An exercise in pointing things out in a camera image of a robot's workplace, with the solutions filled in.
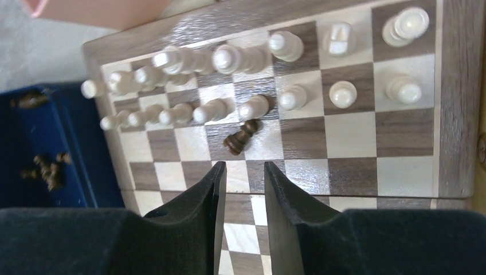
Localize wooden chess board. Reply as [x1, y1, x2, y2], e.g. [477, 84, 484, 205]
[83, 1, 485, 274]

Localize orange file organizer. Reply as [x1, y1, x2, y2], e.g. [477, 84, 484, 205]
[20, 0, 171, 30]

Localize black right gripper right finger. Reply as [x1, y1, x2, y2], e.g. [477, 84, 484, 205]
[264, 162, 485, 274]

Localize dark chess pieces in tray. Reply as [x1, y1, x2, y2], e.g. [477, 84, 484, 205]
[10, 92, 73, 192]

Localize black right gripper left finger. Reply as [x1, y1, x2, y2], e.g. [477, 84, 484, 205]
[1, 162, 226, 274]

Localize dark blue tin tray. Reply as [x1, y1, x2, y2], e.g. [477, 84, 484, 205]
[1, 81, 124, 208]

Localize light chess pieces row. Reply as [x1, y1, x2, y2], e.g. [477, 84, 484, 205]
[81, 1, 436, 119]

